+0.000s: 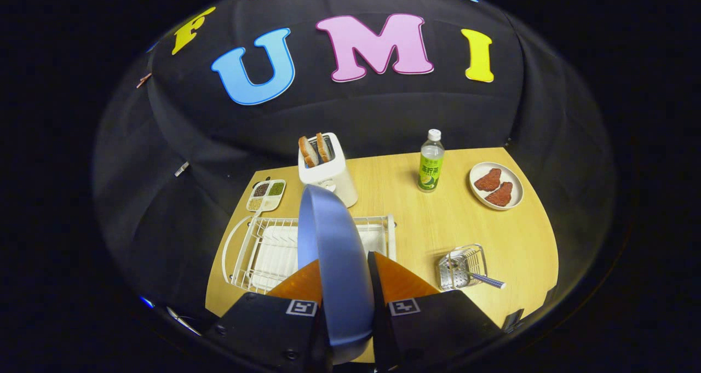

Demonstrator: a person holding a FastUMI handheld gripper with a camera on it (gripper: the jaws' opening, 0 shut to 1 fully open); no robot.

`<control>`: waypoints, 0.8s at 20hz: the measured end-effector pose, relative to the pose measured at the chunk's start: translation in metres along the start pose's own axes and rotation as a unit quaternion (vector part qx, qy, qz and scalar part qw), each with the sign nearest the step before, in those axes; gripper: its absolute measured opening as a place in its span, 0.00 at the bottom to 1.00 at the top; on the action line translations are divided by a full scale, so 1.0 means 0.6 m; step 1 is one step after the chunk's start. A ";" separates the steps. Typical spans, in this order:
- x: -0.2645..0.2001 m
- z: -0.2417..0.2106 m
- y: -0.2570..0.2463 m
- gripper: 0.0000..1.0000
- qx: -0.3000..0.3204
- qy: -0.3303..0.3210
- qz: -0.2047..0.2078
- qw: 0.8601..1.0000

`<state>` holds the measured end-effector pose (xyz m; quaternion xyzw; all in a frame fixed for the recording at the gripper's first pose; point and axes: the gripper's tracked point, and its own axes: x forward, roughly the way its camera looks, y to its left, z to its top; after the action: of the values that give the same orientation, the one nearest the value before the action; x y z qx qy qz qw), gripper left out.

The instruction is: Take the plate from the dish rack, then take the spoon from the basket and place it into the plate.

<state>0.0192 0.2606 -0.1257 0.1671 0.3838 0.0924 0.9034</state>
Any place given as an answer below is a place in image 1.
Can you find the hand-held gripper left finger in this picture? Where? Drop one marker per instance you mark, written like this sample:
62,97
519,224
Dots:
263,329

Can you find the black backdrop cloth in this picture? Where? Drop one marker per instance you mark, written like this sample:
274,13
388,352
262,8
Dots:
356,110

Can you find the compartment seasoning tray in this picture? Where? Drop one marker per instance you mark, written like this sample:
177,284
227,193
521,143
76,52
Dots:
274,189

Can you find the metal spoon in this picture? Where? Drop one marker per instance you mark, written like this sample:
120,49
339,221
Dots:
487,279

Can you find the white cloth clip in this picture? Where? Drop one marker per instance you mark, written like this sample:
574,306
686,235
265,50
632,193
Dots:
182,168

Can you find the red meat slice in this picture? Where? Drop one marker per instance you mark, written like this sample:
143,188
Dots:
487,180
499,194

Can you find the cream plate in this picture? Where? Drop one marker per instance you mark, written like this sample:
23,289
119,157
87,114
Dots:
509,177

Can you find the pink cloth clip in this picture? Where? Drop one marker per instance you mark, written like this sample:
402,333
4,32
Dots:
144,80

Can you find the green label drink bottle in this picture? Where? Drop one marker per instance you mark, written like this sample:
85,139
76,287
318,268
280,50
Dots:
431,167

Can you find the toast bread slice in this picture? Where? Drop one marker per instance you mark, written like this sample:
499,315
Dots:
308,153
323,147

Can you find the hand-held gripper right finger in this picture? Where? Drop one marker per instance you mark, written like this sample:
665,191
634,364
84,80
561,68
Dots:
379,323

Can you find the blue plate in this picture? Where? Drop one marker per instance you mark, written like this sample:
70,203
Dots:
334,263

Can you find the white toaster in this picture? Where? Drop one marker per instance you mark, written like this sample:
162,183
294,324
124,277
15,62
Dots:
334,176

